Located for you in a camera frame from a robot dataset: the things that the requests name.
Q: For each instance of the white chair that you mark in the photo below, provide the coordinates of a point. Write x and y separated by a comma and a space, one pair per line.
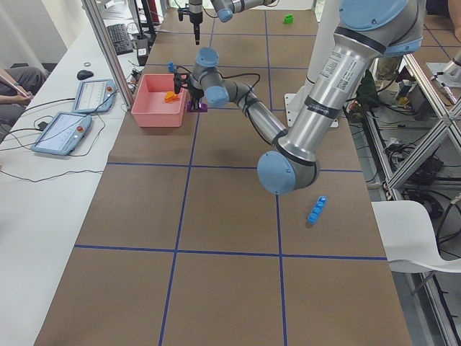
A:
408, 238

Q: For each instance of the aluminium frame post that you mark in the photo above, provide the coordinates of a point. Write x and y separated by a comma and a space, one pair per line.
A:
106, 46

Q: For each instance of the long blue block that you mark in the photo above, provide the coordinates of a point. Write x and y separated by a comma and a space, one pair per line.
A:
317, 209

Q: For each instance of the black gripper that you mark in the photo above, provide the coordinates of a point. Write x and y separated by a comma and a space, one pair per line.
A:
196, 19
195, 94

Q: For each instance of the small blue block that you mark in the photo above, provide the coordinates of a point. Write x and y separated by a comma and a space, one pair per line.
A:
171, 67

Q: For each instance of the far teach pendant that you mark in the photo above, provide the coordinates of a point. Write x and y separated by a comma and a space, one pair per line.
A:
94, 96

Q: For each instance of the black keyboard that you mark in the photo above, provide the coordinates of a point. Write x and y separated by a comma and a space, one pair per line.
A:
120, 38

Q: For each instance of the purple sloped block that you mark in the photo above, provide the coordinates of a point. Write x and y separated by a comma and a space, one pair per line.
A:
196, 106

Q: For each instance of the pink plastic box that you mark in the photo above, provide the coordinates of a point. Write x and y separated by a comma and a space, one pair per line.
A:
150, 110

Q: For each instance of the brown paper table mat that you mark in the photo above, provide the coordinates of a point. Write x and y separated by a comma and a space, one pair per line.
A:
181, 245

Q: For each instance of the green block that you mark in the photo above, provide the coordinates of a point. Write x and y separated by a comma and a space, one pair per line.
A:
288, 19

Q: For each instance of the teach pendant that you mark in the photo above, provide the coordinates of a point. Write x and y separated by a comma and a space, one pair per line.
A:
62, 134
94, 96

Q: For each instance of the orange sloped block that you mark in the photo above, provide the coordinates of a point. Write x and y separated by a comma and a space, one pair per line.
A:
171, 96

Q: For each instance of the black computer mouse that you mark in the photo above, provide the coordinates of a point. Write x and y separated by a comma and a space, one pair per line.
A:
84, 74

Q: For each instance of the near teach pendant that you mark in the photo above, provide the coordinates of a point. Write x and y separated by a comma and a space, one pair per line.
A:
62, 134

